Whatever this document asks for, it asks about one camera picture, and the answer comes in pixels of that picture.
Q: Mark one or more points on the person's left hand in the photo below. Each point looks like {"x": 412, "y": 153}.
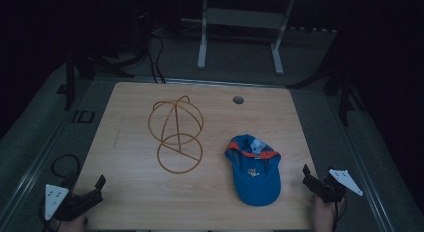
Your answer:
{"x": 71, "y": 224}

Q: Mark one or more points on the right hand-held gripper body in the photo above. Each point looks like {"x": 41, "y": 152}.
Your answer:
{"x": 333, "y": 187}

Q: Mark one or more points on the white metal stand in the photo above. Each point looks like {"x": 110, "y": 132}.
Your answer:
{"x": 240, "y": 18}

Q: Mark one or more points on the person's right hand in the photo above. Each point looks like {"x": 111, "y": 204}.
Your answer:
{"x": 325, "y": 215}

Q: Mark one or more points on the black tripod stand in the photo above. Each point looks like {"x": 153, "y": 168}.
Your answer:
{"x": 86, "y": 67}
{"x": 343, "y": 92}

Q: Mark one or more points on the metal frame rail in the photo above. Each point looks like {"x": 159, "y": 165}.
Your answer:
{"x": 363, "y": 165}
{"x": 36, "y": 165}

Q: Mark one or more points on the blue cap with orange trim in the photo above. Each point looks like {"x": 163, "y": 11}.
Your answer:
{"x": 256, "y": 175}

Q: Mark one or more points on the grey table grommet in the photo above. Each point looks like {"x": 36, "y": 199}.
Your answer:
{"x": 238, "y": 100}

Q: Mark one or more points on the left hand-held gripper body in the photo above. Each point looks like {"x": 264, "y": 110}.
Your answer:
{"x": 71, "y": 207}

